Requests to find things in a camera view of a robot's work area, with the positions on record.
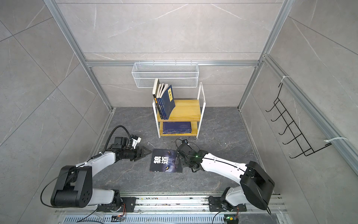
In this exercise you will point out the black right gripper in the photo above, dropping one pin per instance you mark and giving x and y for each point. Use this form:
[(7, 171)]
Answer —
[(182, 160)]

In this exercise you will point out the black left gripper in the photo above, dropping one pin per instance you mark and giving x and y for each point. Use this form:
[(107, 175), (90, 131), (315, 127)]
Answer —
[(143, 154)]

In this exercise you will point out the black white-title book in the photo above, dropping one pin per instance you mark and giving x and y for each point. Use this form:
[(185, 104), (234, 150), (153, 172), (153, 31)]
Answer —
[(165, 161)]

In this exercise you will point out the navy yellow-label front book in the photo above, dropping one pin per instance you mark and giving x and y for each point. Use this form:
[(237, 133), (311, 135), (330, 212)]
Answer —
[(176, 127)]

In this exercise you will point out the dark book pages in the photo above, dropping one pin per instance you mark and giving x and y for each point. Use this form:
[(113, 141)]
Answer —
[(159, 101)]

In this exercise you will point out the blue book yellow label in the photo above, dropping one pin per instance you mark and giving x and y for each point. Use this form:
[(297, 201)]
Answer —
[(169, 100)]

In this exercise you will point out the navy book yin-yang cover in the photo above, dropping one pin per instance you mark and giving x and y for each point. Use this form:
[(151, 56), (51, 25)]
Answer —
[(163, 89)]

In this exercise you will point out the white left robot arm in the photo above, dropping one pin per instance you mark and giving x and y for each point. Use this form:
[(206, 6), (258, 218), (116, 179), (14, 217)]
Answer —
[(74, 186)]

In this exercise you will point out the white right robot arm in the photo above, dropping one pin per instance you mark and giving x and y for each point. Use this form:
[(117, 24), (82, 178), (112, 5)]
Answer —
[(255, 185)]

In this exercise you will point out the white metal wooden shelf rack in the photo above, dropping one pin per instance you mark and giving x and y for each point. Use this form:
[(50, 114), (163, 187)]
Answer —
[(186, 110)]

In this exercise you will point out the black yellow book on shelf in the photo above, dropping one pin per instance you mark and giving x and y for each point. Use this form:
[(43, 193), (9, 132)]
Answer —
[(154, 92)]

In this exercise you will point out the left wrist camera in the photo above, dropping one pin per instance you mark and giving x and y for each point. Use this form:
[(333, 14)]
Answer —
[(134, 141)]

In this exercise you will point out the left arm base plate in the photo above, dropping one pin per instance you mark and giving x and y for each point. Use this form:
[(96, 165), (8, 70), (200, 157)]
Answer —
[(123, 204)]

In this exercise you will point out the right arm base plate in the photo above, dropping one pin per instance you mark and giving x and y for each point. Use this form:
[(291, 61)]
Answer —
[(216, 204)]

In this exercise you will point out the white mesh wall basket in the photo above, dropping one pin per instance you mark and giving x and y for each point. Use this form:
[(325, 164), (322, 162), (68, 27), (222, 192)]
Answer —
[(181, 75)]

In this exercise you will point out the black wire hook rack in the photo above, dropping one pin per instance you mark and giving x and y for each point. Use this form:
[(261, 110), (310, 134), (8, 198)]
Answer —
[(293, 128)]

